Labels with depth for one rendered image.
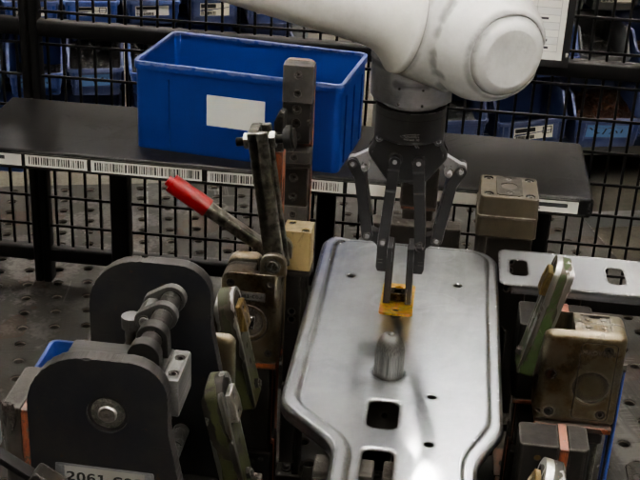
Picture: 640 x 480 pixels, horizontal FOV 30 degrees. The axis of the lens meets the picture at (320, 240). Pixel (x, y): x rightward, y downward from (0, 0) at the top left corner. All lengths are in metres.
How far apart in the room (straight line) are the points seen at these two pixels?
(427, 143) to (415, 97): 0.06
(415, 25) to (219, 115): 0.70
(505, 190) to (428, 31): 0.58
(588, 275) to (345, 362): 0.38
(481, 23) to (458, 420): 0.41
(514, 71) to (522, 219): 0.57
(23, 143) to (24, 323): 0.34
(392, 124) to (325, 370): 0.27
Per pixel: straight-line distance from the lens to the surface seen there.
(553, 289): 1.28
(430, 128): 1.25
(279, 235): 1.33
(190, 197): 1.34
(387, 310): 1.34
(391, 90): 1.23
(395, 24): 1.04
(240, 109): 1.68
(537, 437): 1.22
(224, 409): 1.05
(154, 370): 0.92
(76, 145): 1.77
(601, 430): 1.36
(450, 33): 1.02
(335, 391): 1.23
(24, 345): 1.93
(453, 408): 1.22
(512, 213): 1.58
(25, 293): 2.06
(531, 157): 1.79
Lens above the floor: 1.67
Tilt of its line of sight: 26 degrees down
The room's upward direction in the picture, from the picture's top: 3 degrees clockwise
